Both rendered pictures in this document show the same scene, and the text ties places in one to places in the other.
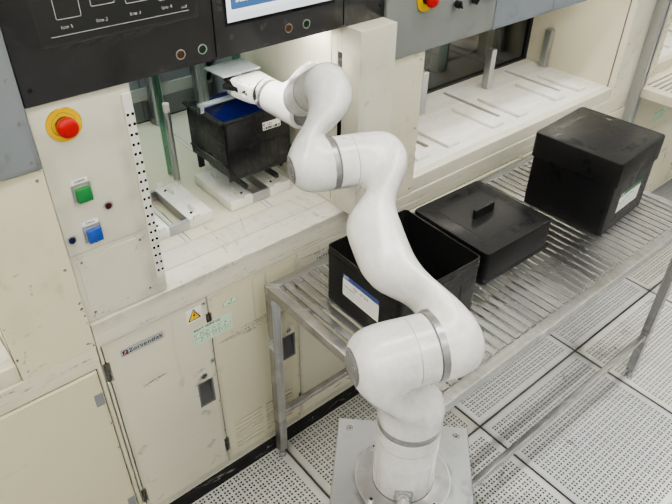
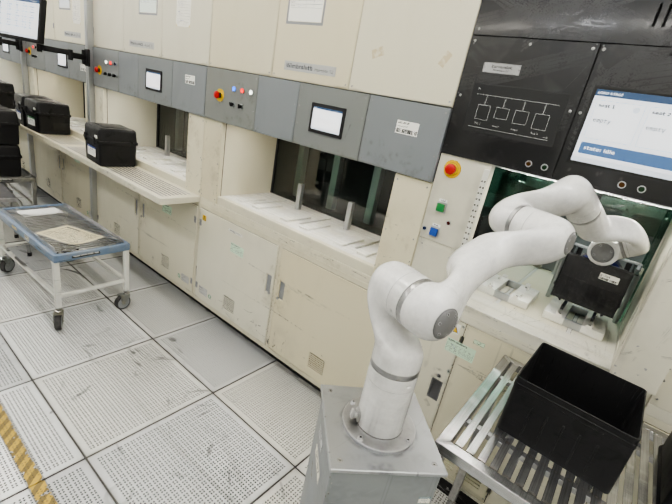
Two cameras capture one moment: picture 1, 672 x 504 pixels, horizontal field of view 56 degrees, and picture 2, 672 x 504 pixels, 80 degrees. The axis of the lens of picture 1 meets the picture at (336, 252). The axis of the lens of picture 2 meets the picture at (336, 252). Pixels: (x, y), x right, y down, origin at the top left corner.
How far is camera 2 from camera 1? 103 cm
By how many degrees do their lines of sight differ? 67
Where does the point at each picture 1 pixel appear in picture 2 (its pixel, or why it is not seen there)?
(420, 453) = (372, 375)
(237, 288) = (488, 340)
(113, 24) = (499, 131)
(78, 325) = not seen: hidden behind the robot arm
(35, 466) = (351, 323)
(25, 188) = (421, 187)
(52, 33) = (469, 123)
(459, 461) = (409, 464)
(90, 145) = (457, 186)
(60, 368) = not seen: hidden behind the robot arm
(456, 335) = (421, 290)
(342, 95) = (560, 188)
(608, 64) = not seen: outside the picture
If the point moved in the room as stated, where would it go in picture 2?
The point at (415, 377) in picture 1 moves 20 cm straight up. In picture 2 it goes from (384, 291) to (405, 205)
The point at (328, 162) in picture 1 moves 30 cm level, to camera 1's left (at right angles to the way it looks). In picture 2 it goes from (507, 210) to (454, 185)
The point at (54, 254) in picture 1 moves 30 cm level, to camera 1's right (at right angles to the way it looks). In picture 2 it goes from (414, 227) to (445, 256)
